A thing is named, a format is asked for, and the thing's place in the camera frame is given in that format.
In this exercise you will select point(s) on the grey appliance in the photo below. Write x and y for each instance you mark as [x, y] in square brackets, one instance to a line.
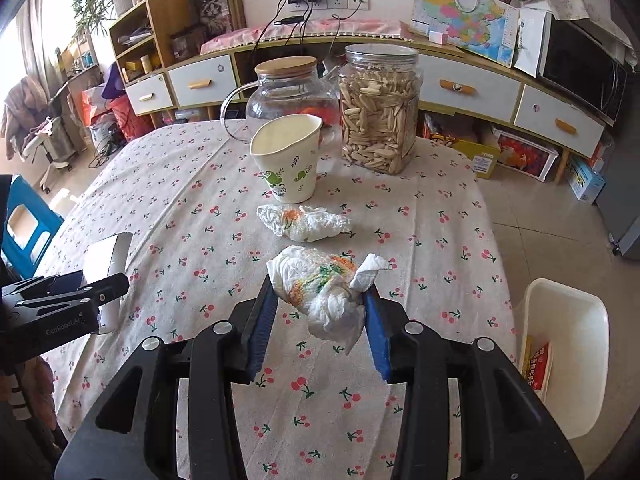
[622, 200]

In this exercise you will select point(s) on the small white box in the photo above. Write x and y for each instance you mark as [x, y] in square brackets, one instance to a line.
[438, 37]

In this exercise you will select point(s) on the white plastic bin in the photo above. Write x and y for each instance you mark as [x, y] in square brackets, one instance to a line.
[575, 340]

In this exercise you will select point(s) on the yellow cardboard box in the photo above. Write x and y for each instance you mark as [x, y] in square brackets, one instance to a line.
[477, 160]

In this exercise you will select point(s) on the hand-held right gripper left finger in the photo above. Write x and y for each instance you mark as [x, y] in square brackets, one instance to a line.
[260, 330]

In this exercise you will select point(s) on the blue white box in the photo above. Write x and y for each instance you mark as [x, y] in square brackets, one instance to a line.
[586, 180]

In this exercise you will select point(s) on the colourful map board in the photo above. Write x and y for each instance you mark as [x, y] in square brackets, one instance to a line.
[465, 15]

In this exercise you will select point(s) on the black microwave oven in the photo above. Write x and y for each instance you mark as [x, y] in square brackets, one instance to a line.
[580, 70]

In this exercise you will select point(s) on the wooden media cabinet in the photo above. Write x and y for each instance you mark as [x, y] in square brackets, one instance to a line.
[160, 25]

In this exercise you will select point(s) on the red plastic bag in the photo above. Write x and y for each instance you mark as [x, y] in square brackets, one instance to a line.
[130, 120]

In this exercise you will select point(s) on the framed cat picture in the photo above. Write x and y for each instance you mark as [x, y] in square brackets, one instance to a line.
[217, 10]

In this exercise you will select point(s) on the crumpled cloth cover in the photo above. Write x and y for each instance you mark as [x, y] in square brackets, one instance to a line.
[580, 5]

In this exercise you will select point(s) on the clear plastic jar of seeds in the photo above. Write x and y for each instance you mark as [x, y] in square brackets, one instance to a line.
[380, 125]

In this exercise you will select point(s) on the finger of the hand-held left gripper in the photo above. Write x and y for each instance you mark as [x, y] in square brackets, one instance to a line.
[50, 282]
[107, 287]

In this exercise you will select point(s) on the purple bag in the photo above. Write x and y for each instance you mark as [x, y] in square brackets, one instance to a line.
[112, 85]

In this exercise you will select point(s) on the wooden pitcher lid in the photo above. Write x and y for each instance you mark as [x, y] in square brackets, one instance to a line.
[285, 66]

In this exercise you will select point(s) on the cherry print tablecloth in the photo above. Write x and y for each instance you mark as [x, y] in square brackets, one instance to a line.
[200, 185]

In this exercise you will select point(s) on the printed tissue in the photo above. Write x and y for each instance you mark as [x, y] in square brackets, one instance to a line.
[310, 225]
[325, 290]

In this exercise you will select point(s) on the small white drawer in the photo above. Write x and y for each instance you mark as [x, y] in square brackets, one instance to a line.
[149, 94]

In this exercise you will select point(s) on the wide white drawer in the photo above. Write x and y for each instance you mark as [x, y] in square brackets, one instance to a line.
[470, 90]

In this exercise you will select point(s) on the red gift box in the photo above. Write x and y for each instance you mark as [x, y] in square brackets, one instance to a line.
[525, 152]

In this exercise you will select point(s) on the orange white bag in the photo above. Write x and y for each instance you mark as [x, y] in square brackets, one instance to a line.
[95, 105]

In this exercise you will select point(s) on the blue plastic stool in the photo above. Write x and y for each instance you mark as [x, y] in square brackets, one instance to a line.
[30, 240]

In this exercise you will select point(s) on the white printed packet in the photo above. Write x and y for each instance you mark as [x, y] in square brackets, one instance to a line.
[102, 255]

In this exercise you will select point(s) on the chair with clothes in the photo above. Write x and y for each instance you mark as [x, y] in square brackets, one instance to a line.
[35, 125]

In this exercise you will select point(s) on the pink runner cloth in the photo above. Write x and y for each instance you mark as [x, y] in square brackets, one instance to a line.
[300, 35]

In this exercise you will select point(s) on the white paper cup green print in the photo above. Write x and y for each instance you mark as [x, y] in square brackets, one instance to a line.
[285, 170]

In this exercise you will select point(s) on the white paper bag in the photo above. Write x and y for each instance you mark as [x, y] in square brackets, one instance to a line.
[531, 42]

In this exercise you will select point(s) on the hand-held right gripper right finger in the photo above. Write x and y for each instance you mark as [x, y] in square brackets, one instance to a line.
[377, 335]

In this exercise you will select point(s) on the glass pitcher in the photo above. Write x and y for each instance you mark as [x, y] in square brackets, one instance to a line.
[280, 97]

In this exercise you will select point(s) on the red snack packet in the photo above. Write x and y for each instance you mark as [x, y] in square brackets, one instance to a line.
[541, 365]

